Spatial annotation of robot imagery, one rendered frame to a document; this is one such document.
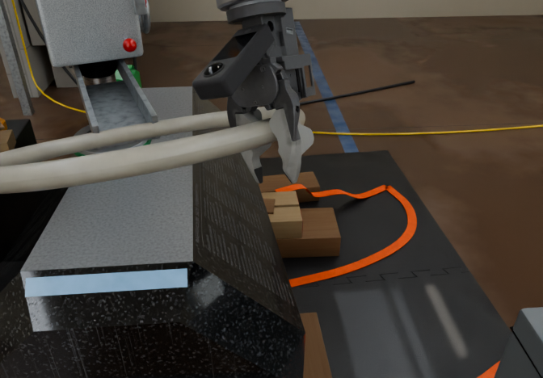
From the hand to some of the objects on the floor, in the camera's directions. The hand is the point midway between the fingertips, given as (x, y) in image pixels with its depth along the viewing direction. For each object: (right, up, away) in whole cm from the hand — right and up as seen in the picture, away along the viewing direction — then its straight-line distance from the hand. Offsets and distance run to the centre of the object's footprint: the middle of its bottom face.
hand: (271, 174), depth 60 cm
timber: (+13, -71, +119) cm, 139 cm away
